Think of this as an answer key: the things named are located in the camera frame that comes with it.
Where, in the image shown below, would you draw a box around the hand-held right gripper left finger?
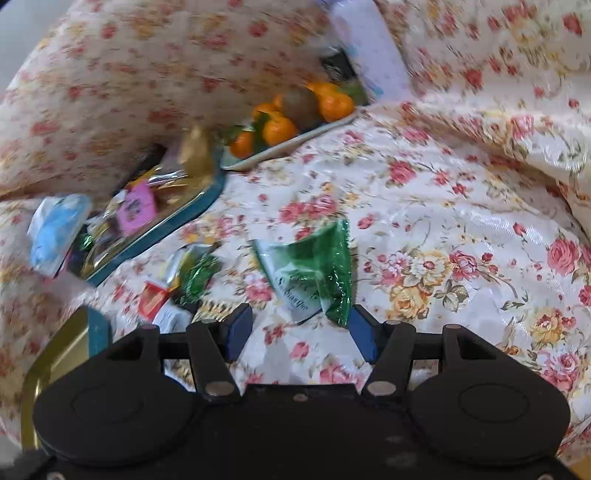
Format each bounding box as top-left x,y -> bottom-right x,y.
108,304 -> 254,400

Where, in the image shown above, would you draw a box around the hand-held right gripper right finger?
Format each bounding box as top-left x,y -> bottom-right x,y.
349,305 -> 497,398

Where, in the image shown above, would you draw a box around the green candy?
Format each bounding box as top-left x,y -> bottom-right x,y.
178,253 -> 222,301

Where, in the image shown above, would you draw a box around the green and white snack packet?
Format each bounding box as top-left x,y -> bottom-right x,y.
252,219 -> 356,329

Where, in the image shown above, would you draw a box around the gold tin with blue rim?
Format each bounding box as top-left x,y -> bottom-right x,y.
21,305 -> 112,450

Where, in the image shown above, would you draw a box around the blue tin full of snacks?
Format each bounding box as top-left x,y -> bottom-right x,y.
69,143 -> 227,289

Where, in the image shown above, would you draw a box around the pile of assorted wrapped snacks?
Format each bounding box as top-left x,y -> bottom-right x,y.
76,152 -> 218,278

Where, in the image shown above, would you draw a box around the small white packet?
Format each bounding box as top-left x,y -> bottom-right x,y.
152,305 -> 192,334

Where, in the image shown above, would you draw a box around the red packet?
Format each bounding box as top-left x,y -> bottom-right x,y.
139,281 -> 174,321

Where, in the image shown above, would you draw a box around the silver and yellow packet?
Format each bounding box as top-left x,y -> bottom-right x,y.
161,244 -> 218,280

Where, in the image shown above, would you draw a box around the pink square packet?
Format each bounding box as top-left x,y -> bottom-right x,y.
115,185 -> 158,234

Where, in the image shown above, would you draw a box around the floral blanket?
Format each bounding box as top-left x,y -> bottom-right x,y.
0,0 -> 591,467

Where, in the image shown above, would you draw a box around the oranges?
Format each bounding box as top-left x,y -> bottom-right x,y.
221,92 -> 370,172

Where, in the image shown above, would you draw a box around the gold foil bag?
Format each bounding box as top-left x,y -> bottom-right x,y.
178,124 -> 218,178

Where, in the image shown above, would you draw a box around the blue and white tissue pack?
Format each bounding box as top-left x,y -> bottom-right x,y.
27,194 -> 93,278

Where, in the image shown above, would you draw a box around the brown kiwi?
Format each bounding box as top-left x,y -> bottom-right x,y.
283,90 -> 319,125

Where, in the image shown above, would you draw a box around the lavender bottle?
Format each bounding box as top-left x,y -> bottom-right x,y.
330,0 -> 411,100

